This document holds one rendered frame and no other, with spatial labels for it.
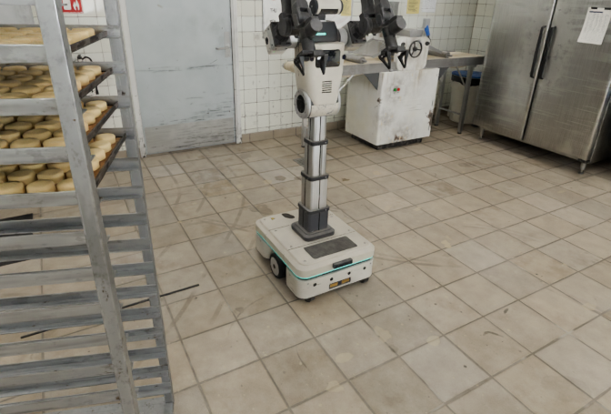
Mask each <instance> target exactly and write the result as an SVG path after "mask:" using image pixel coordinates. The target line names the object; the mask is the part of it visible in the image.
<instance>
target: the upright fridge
mask: <svg viewBox="0 0 611 414"><path fill-rule="evenodd" d="M588 7H597V8H605V7H610V8H611V0H496V1H495V6H494V11H493V15H492V21H491V26H490V30H489V35H488V40H487V45H486V53H485V59H484V63H483V68H482V73H481V78H480V83H479V88H478V92H477V98H476V106H475V112H474V116H473V121H472V124H471V126H473V127H479V128H480V132H479V135H480V137H479V138H480V139H482V135H483V134H484V131H485V130H488V131H491V132H494V133H497V134H499V135H502V136H507V137H510V138H513V139H515V140H518V141H521V142H524V143H527V144H529V145H532V146H537V147H540V148H543V149H546V150H549V151H552V152H555V153H558V154H560V155H563V156H566V157H571V158H573V159H576V160H577V161H578V162H581V164H580V168H579V169H580V171H578V174H581V175H583V174H584V172H583V170H585V168H586V164H592V163H595V162H598V161H601V160H605V159H608V158H611V18H610V21H609V24H608V27H607V30H606V33H605V36H604V39H603V41H602V44H601V45H596V44H589V43H582V42H577V40H578V38H579V36H580V34H581V31H582V28H583V25H584V22H585V20H586V14H587V11H588Z"/></svg>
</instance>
